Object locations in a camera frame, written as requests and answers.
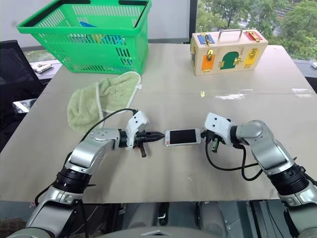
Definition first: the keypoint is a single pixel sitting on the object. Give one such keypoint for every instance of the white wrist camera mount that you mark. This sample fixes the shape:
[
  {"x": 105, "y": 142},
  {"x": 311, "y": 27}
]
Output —
[
  {"x": 218, "y": 122},
  {"x": 136, "y": 121}
]

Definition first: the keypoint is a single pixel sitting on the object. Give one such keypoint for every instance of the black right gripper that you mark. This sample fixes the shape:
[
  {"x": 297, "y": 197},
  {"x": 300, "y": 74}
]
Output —
[{"x": 214, "y": 138}]

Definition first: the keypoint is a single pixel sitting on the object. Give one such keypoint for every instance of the white smartphone with red sticker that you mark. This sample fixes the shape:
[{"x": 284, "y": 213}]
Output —
[{"x": 182, "y": 136}]

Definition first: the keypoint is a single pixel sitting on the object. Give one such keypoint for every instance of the dark grey rounded cylinder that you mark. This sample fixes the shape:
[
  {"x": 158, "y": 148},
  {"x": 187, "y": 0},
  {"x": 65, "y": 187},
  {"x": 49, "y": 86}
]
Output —
[{"x": 213, "y": 218}]

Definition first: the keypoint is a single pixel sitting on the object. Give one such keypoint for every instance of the light green towel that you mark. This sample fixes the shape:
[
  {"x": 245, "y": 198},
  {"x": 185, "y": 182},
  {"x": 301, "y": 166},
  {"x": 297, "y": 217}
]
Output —
[{"x": 84, "y": 109}]

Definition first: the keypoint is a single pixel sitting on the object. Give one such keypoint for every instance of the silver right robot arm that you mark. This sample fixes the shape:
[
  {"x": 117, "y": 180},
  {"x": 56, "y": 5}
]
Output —
[{"x": 270, "y": 151}]

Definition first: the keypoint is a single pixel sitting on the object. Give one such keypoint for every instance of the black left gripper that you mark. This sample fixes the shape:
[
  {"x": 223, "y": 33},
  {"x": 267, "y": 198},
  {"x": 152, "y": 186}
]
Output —
[{"x": 141, "y": 138}]

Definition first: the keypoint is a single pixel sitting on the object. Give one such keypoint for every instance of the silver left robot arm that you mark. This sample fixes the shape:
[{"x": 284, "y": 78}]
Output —
[{"x": 86, "y": 151}]

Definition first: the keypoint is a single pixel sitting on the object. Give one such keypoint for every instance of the small white desk object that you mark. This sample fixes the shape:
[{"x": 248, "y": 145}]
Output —
[{"x": 42, "y": 67}]

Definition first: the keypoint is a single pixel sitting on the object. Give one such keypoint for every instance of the grey printed box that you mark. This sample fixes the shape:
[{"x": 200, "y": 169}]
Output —
[{"x": 24, "y": 105}]

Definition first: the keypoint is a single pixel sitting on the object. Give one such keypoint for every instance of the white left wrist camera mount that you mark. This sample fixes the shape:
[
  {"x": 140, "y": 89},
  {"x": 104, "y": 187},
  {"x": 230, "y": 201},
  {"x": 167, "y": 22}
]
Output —
[{"x": 136, "y": 121}]

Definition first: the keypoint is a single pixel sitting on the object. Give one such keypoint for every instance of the blue and yellow package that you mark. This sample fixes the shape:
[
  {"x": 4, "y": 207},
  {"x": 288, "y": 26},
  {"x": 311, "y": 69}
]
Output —
[{"x": 110, "y": 39}]

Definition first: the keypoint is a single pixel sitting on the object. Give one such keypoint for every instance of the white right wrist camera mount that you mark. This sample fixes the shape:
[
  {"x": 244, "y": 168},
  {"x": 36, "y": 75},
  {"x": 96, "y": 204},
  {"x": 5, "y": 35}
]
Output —
[{"x": 218, "y": 122}]

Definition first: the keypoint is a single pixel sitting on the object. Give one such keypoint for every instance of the green plastic shopping basket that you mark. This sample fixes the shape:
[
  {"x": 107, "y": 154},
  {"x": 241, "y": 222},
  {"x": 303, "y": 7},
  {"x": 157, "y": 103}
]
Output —
[{"x": 74, "y": 30}]

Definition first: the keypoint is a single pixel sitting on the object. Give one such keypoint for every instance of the black mesh office chair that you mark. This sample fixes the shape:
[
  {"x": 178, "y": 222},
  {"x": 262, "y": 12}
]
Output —
[{"x": 15, "y": 74}]

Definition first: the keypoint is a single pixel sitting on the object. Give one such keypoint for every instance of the blue packet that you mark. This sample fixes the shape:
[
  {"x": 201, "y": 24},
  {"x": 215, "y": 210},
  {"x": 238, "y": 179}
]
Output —
[{"x": 88, "y": 24}]

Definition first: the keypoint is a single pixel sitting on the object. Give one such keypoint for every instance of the grey rounded robot torso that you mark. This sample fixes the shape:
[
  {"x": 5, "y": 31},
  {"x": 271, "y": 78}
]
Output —
[{"x": 148, "y": 231}]

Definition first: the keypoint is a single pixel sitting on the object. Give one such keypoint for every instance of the wooden lock box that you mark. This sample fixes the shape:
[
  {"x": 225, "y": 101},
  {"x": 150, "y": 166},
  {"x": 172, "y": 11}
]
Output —
[{"x": 230, "y": 43}]

